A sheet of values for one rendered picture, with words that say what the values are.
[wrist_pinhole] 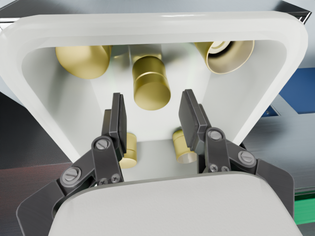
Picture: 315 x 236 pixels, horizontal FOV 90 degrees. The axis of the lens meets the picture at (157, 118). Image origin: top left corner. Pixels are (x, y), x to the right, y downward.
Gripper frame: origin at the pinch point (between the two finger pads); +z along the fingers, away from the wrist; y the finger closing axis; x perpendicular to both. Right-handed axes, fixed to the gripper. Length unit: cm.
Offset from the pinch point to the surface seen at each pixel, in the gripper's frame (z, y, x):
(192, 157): 3.2, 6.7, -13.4
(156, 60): 6.2, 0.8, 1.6
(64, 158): 21, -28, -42
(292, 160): 0.0, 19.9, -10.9
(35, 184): 4.5, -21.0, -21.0
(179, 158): 3.3, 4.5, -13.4
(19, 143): 30, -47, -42
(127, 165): 2.5, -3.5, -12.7
